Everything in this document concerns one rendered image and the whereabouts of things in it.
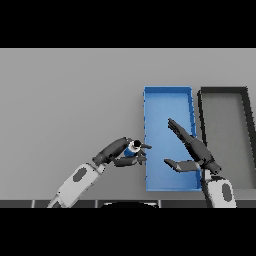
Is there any blue pipe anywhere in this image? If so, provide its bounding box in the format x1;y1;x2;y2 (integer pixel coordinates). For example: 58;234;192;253
123;139;143;158

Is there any blue bin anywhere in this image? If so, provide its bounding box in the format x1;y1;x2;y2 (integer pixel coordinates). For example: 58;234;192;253
143;85;203;192

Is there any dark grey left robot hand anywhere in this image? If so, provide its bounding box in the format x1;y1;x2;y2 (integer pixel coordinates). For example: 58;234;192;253
91;136;153;168

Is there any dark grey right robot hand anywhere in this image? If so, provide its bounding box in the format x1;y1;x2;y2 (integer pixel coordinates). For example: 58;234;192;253
163;117;223;176

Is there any dark grey bin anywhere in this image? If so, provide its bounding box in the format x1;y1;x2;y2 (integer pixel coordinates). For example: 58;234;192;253
197;86;256;191

